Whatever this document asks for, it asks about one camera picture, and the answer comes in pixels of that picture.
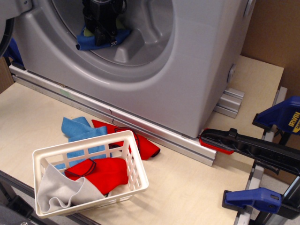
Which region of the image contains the white plastic laundry basket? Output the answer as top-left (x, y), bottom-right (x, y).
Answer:
top-left (32, 130), bottom-right (149, 218)

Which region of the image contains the grey cloth in basket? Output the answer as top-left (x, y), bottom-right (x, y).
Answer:
top-left (36, 165), bottom-right (105, 214)

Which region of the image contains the black metal frame bar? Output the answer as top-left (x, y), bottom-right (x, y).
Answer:
top-left (0, 171), bottom-right (98, 225)

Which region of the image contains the light blue cloth on table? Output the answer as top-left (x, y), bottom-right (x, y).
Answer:
top-left (61, 117), bottom-right (108, 167)

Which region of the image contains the blue Irwin clamp upper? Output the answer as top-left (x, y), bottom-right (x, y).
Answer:
top-left (252, 96), bottom-right (300, 145)

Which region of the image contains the dark blue cloth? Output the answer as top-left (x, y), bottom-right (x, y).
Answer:
top-left (76, 26), bottom-right (130, 51)

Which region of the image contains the short aluminium extrusion block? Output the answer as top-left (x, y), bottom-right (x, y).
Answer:
top-left (214, 88), bottom-right (245, 119)

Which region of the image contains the blue clamp lower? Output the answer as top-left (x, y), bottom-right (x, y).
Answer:
top-left (221, 175), bottom-right (300, 220)

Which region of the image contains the grey toy washing machine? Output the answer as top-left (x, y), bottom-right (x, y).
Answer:
top-left (14, 0), bottom-right (255, 137)

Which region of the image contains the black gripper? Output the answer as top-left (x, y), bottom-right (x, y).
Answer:
top-left (82, 0), bottom-right (127, 46)

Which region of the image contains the blue clamp behind machine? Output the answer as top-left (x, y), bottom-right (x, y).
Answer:
top-left (3, 38), bottom-right (24, 67)

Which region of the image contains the red cloth in basket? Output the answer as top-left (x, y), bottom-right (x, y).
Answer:
top-left (65, 157), bottom-right (128, 195)

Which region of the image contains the brown cardboard panel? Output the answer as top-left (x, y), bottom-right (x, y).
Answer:
top-left (242, 0), bottom-right (300, 96)

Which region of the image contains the grey washing machine door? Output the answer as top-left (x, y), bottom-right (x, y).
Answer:
top-left (0, 0), bottom-right (33, 57)

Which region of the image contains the red cloth on table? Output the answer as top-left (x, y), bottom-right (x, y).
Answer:
top-left (92, 120), bottom-right (160, 160)

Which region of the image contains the long aluminium extrusion rail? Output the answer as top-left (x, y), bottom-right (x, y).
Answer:
top-left (9, 65), bottom-right (217, 166)

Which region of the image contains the green cloth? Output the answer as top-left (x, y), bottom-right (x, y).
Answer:
top-left (83, 18), bottom-right (126, 37)

